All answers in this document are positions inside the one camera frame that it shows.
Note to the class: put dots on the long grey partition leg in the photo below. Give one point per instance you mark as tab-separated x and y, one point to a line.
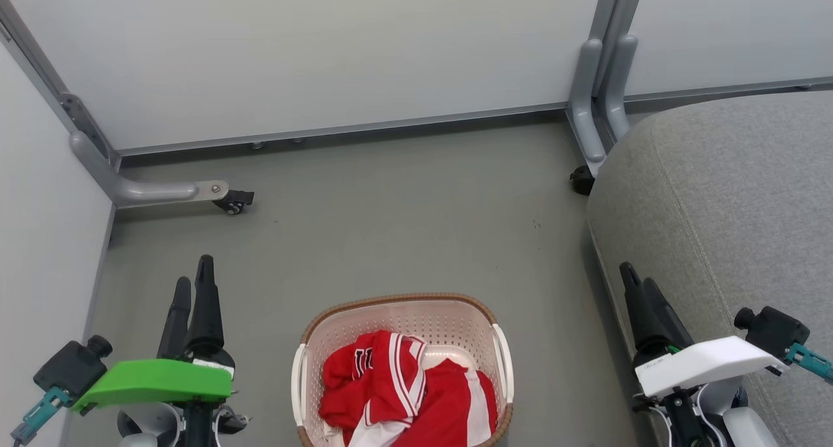
143	190

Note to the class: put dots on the red jersey white striped trim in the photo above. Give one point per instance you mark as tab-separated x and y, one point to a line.
374	375

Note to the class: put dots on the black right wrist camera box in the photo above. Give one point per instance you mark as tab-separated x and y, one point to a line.
774	333

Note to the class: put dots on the grey fabric sofa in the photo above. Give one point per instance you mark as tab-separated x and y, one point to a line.
735	206

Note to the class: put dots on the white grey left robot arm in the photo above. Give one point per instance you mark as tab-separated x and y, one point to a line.
156	427

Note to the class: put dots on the grey metal bracket plate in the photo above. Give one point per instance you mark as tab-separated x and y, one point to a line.
83	121

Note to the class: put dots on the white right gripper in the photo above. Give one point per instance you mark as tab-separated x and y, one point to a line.
706	362

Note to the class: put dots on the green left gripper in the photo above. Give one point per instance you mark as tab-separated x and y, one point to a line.
153	382

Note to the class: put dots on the cream laundry basket brown rim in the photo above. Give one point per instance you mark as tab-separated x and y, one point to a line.
403	320

